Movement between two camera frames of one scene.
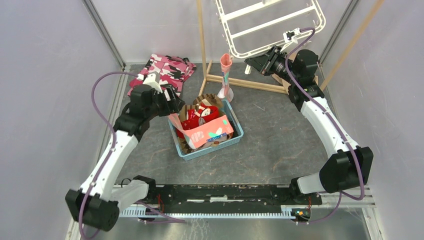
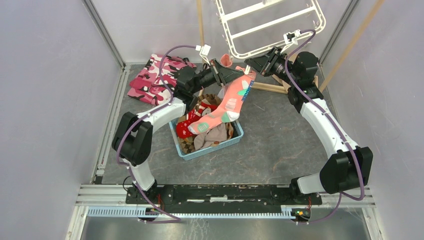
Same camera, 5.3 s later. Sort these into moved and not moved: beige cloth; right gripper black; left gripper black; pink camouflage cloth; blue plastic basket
Moved: left gripper black
Not moved: right gripper black; pink camouflage cloth; beige cloth; blue plastic basket
